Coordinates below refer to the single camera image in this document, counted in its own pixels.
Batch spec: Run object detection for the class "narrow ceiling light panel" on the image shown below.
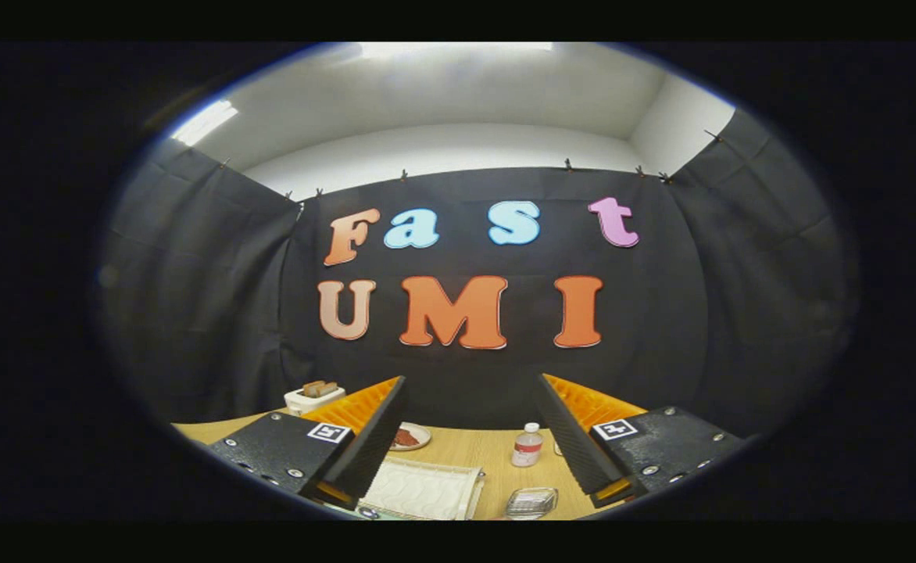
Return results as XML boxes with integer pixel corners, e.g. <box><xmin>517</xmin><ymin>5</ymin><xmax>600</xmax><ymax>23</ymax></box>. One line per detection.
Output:
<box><xmin>170</xmin><ymin>99</ymin><xmax>238</xmax><ymax>147</ymax></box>

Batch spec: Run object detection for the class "white plate with meat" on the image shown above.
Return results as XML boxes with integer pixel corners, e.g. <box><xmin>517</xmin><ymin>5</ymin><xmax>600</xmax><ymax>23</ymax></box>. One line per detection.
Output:
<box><xmin>390</xmin><ymin>422</ymin><xmax>432</xmax><ymax>452</ymax></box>

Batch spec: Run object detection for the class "white toaster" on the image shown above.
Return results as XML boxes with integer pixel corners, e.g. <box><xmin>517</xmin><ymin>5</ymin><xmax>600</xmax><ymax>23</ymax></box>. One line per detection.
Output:
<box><xmin>284</xmin><ymin>383</ymin><xmax>347</xmax><ymax>416</ymax></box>

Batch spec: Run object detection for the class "clear bottle red label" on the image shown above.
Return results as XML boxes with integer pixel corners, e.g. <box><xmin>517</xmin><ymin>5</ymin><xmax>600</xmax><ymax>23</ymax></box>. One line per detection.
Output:
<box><xmin>511</xmin><ymin>422</ymin><xmax>544</xmax><ymax>468</ymax></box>

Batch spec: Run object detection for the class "white wire dish rack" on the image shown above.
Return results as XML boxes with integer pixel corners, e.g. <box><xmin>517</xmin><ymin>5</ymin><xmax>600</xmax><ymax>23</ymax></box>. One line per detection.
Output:
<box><xmin>358</xmin><ymin>456</ymin><xmax>486</xmax><ymax>521</ymax></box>

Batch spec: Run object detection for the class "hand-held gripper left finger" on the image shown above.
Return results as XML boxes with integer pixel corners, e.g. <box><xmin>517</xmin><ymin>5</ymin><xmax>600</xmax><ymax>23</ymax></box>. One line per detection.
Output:
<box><xmin>208</xmin><ymin>375</ymin><xmax>410</xmax><ymax>511</ymax></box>

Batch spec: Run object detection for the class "metal wire basket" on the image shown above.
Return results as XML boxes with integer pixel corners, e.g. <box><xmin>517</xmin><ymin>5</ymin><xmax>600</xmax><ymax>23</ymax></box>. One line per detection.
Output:
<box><xmin>503</xmin><ymin>486</ymin><xmax>560</xmax><ymax>521</ymax></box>

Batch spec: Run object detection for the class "black backdrop cloth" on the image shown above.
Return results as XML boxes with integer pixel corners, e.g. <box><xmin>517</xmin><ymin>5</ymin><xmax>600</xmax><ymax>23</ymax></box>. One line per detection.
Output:
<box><xmin>97</xmin><ymin>109</ymin><xmax>857</xmax><ymax>439</ymax></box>

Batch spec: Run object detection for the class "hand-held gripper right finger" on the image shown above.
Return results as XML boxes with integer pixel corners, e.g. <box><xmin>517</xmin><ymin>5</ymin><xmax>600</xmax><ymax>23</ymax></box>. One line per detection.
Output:
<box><xmin>536</xmin><ymin>373</ymin><xmax>744</xmax><ymax>509</ymax></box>

